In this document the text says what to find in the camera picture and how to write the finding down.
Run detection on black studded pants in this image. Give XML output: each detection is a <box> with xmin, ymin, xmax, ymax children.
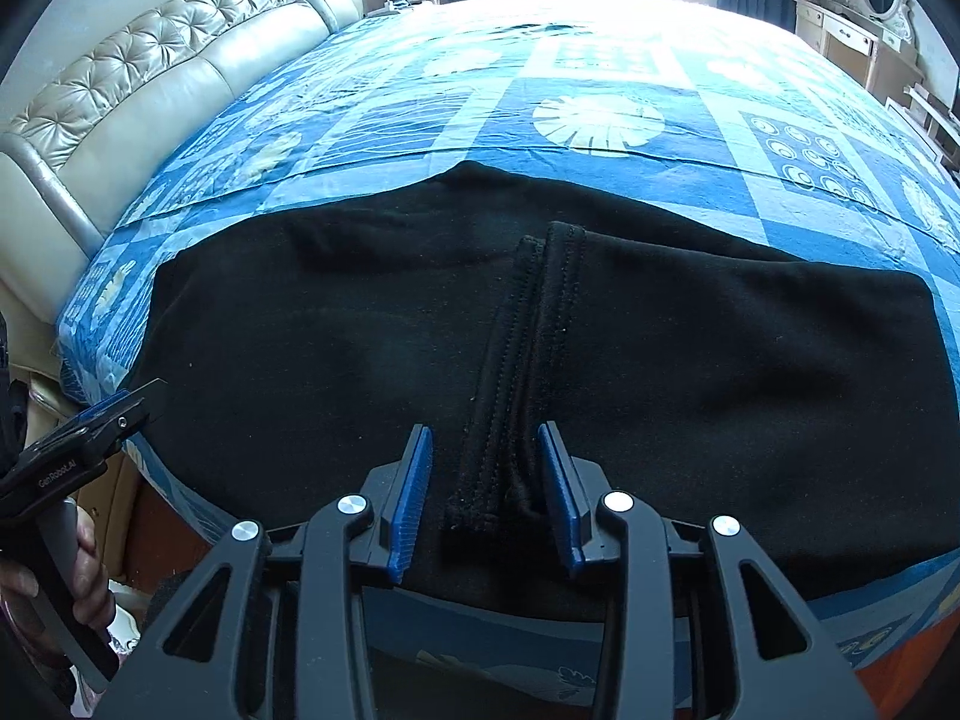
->
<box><xmin>128</xmin><ymin>164</ymin><xmax>958</xmax><ymax>608</ymax></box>

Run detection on left hand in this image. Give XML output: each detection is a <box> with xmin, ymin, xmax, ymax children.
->
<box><xmin>2</xmin><ymin>499</ymin><xmax>117</xmax><ymax>673</ymax></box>

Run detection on cream tufted leather headboard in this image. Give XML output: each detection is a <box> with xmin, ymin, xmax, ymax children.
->
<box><xmin>2</xmin><ymin>0</ymin><xmax>363</xmax><ymax>379</ymax></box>

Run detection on blue patterned bedspread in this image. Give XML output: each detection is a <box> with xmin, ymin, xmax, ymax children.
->
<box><xmin>55</xmin><ymin>0</ymin><xmax>960</xmax><ymax>673</ymax></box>

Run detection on white tv cabinet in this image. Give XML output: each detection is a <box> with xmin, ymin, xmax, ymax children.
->
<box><xmin>885</xmin><ymin>83</ymin><xmax>958</xmax><ymax>172</ymax></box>

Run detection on white dressing table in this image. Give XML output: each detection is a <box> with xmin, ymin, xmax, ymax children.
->
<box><xmin>793</xmin><ymin>0</ymin><xmax>924</xmax><ymax>107</ymax></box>

